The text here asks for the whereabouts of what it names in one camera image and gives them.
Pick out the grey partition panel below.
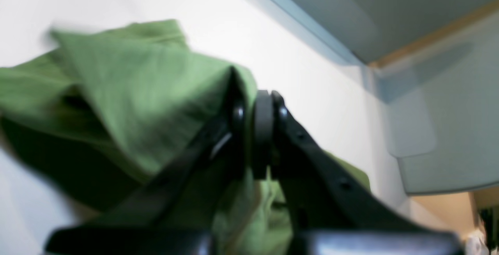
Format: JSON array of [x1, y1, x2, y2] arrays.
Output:
[[271, 0, 499, 195]]

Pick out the green t-shirt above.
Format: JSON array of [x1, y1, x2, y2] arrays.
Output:
[[0, 19, 371, 255]]

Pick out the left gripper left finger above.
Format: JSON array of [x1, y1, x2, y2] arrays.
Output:
[[45, 72, 246, 255]]

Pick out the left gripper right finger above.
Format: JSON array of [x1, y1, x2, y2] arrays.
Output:
[[253, 90, 464, 255]]

